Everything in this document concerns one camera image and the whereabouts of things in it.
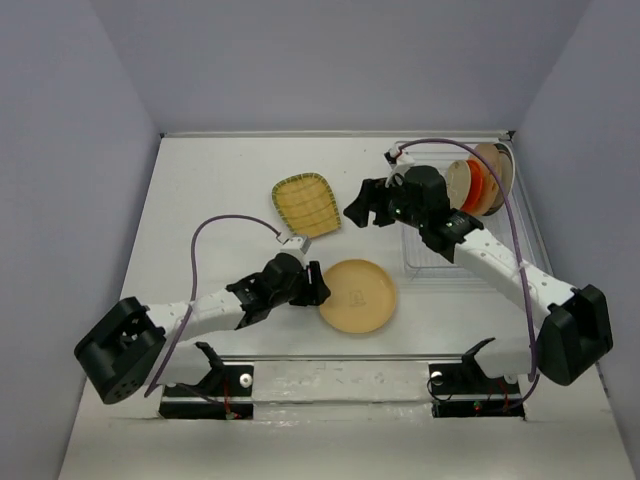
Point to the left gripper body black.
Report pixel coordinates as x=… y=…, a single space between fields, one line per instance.
x=300 y=292

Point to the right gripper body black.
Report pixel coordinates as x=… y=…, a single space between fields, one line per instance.
x=391 y=201

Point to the round yellow plate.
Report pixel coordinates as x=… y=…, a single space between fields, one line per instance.
x=363 y=297

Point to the green yellow woven-pattern plate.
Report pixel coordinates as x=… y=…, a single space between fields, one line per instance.
x=307 y=205

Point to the small beige patterned plate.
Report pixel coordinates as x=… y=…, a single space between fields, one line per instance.
x=458 y=183

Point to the orange round plate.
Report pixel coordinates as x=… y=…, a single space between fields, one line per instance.
x=473 y=201

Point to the beige painted plate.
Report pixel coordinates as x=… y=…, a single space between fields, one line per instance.
x=490 y=188

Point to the white plate green red rim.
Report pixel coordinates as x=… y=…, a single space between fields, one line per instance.
x=508 y=171

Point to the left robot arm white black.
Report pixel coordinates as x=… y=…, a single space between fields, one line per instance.
x=135 y=345

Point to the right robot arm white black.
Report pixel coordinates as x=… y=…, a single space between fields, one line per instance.
x=568 y=327

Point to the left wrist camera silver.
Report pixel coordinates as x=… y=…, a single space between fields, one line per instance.
x=296 y=245

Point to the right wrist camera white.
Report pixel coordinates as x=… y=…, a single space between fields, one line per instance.
x=399 y=161

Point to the white wire dish rack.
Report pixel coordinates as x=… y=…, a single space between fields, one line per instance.
x=422 y=263

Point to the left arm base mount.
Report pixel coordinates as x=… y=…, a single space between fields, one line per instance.
x=224 y=393

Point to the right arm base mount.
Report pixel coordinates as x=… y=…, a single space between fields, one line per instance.
x=461 y=390

